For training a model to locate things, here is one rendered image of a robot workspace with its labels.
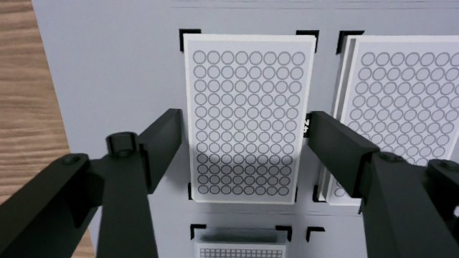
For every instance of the grey deck plate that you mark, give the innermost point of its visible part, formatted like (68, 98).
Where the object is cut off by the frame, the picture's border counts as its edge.
(112, 66)

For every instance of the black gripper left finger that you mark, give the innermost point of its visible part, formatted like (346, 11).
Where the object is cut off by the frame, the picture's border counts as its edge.
(48, 215)

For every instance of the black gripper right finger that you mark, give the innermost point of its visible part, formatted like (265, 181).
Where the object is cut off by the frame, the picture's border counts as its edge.
(403, 218)

